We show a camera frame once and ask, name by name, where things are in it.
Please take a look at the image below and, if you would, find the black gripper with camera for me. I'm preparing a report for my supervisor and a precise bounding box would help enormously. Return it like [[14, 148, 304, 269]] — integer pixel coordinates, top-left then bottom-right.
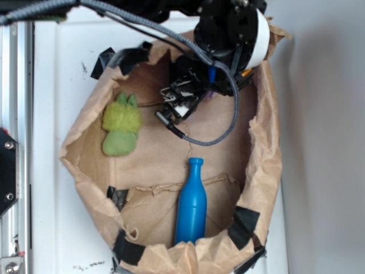
[[155, 54, 256, 126]]

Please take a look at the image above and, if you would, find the aluminium extrusion rail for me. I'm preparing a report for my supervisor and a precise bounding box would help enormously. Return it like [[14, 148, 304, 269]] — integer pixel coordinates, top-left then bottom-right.
[[1, 22, 33, 273]]

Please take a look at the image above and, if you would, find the brown paper bag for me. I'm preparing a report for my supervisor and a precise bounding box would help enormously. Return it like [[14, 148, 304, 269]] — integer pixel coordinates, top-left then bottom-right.
[[60, 41, 282, 273]]

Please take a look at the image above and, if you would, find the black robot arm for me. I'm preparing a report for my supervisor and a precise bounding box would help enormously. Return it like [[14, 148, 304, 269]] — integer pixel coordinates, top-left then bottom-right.
[[1, 1, 270, 128]]

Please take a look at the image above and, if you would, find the grey braided cable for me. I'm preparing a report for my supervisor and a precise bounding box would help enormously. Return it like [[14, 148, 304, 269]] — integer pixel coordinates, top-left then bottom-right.
[[0, 0, 240, 148]]

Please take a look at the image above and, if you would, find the blue plastic bottle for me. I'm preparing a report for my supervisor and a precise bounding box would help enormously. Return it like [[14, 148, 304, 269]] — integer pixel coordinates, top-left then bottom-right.
[[174, 158, 207, 244]]

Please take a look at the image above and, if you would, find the green plush toy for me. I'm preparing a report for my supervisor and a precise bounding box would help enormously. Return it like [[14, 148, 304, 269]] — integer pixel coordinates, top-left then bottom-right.
[[102, 92, 142, 156]]

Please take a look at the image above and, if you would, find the white plastic bin lid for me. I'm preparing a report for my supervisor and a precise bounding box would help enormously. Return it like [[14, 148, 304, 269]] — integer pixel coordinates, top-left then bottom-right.
[[32, 8, 287, 273]]

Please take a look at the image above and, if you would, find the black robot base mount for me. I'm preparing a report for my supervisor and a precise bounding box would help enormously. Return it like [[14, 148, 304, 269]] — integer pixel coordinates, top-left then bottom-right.
[[0, 129, 19, 217]]

